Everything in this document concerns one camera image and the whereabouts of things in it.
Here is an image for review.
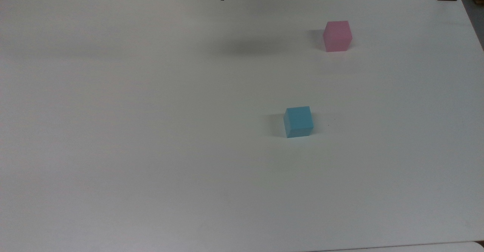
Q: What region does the blue foam cube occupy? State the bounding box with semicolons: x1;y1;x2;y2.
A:
283;106;315;139

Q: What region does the pink foam cube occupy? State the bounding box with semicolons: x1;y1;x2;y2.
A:
323;20;353;53

